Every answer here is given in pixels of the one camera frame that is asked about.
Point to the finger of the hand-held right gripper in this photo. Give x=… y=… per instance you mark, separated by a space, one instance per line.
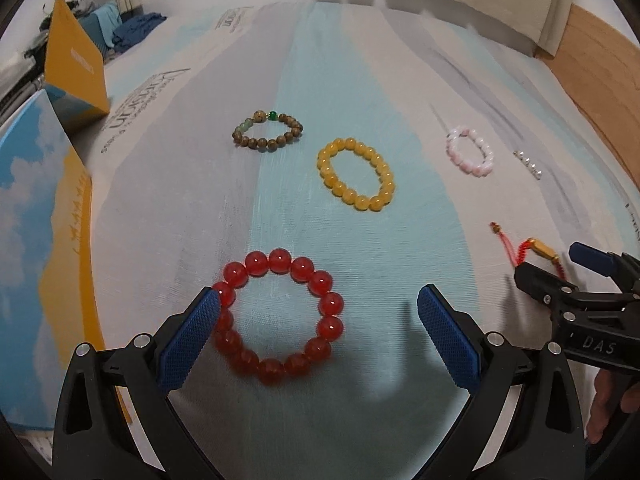
x=592 y=256
x=542 y=285

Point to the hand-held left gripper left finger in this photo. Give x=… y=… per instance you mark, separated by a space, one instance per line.
x=192 y=340

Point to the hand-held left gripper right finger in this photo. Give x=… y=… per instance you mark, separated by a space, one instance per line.
x=445 y=340

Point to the person's right hand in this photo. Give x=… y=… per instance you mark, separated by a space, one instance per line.
x=602 y=410

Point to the white pearl strand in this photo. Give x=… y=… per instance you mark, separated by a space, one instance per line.
x=530 y=164

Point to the striped printed bedsheet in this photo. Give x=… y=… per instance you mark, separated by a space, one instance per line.
x=280 y=210

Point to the sky print box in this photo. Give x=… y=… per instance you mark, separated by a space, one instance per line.
x=35 y=220

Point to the orange cardboard box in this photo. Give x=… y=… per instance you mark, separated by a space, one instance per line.
x=72 y=65

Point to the dark blue clothes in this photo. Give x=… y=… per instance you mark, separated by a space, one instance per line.
x=135 y=30

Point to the light blue cloth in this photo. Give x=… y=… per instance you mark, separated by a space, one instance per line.
x=102 y=22

